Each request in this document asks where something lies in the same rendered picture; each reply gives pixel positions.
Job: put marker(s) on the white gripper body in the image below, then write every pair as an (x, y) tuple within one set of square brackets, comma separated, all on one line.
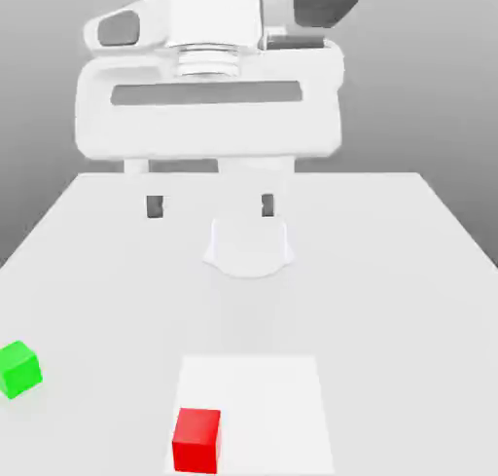
[(210, 129)]

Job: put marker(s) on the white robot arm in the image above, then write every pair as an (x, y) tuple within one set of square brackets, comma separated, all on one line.
[(214, 12)]

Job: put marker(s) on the small red cube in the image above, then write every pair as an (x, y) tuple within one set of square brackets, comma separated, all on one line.
[(196, 441)]

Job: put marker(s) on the small green cube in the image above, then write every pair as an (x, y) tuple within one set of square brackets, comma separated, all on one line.
[(19, 369)]

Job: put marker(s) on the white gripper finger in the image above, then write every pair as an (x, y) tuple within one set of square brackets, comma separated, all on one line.
[(137, 166), (283, 166)]

